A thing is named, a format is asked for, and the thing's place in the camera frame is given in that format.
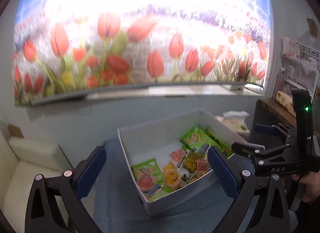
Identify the blue tablecloth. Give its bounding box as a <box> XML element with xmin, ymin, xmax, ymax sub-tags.
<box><xmin>82</xmin><ymin>138</ymin><xmax>233</xmax><ymax>232</ymax></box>

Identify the wooden side shelf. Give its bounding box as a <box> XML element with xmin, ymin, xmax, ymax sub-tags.
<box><xmin>256</xmin><ymin>98</ymin><xmax>296</xmax><ymax>127</ymax></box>

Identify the green snack bag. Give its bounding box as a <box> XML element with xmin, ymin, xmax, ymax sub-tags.
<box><xmin>180</xmin><ymin>126</ymin><xmax>222</xmax><ymax>155</ymax></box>
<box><xmin>131</xmin><ymin>158</ymin><xmax>172</xmax><ymax>202</ymax></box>
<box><xmin>204</xmin><ymin>126</ymin><xmax>234</xmax><ymax>158</ymax></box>

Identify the white cardboard box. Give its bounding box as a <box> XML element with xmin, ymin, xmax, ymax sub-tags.
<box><xmin>118</xmin><ymin>109</ymin><xmax>246</xmax><ymax>216</ymax></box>

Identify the tissue pack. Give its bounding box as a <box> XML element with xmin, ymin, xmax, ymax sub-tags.
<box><xmin>215</xmin><ymin>111</ymin><xmax>250</xmax><ymax>135</ymax></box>

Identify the cream patterned carton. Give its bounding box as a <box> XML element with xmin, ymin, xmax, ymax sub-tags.
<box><xmin>275</xmin><ymin>91</ymin><xmax>295</xmax><ymax>116</ymax></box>

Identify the olive yellow snack packet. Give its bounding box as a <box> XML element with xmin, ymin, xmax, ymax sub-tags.
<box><xmin>179</xmin><ymin>171</ymin><xmax>200</xmax><ymax>188</ymax></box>
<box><xmin>178</xmin><ymin>151</ymin><xmax>204</xmax><ymax>173</ymax></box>

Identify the red jelly cup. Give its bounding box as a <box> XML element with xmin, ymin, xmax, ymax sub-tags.
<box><xmin>170</xmin><ymin>148</ymin><xmax>185</xmax><ymax>163</ymax></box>
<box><xmin>196</xmin><ymin>159</ymin><xmax>210</xmax><ymax>173</ymax></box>
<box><xmin>137</xmin><ymin>174</ymin><xmax>154</xmax><ymax>192</ymax></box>

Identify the white leather sofa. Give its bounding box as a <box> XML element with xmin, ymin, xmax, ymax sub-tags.
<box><xmin>1</xmin><ymin>134</ymin><xmax>72</xmax><ymax>232</ymax></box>

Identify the person's right hand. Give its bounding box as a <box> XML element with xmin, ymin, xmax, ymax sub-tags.
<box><xmin>292</xmin><ymin>172</ymin><xmax>320</xmax><ymax>203</ymax></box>

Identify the white drawer organizer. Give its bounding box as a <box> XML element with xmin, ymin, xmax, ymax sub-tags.
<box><xmin>280</xmin><ymin>37</ymin><xmax>319</xmax><ymax>98</ymax></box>

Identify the yellow jelly cup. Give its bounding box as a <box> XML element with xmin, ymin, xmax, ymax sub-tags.
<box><xmin>163</xmin><ymin>162</ymin><xmax>176</xmax><ymax>173</ymax></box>
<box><xmin>163</xmin><ymin>169</ymin><xmax>181</xmax><ymax>191</ymax></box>

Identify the tulip poster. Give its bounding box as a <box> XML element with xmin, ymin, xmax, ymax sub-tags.
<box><xmin>12</xmin><ymin>0</ymin><xmax>271</xmax><ymax>107</ymax></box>

